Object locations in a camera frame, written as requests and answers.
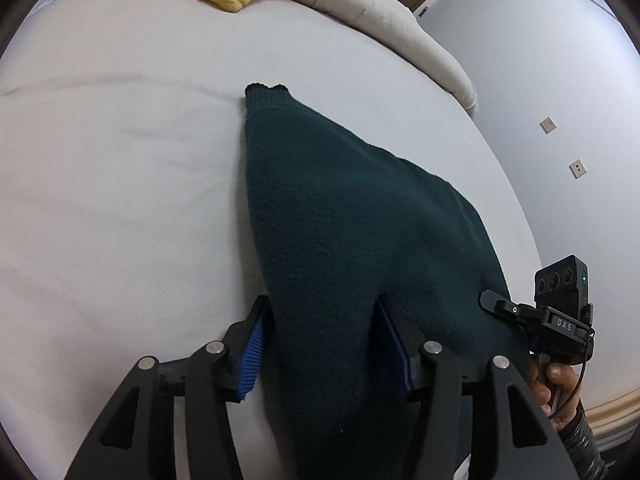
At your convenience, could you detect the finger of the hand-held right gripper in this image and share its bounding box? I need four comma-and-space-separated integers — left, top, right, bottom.
479, 289, 538, 323

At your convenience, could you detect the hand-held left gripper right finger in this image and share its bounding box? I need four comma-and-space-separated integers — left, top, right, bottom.
375, 295, 568, 480

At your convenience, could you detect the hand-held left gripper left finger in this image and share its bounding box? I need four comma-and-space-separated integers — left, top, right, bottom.
65, 295, 273, 480

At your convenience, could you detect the dark green knitted sweater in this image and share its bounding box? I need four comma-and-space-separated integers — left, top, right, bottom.
244, 82, 533, 480

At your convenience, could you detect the person's right hand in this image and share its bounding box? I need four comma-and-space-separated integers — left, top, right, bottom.
527, 360, 583, 431

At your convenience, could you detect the beige baseboard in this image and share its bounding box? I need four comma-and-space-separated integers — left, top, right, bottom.
585, 392, 640, 456

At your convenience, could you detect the white bed sheet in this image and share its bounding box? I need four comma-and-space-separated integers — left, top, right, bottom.
0, 0, 543, 480

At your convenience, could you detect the beige duvet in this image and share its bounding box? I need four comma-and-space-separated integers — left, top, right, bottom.
272, 0, 478, 116

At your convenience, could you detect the black cable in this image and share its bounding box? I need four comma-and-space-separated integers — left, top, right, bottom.
547, 327, 598, 418

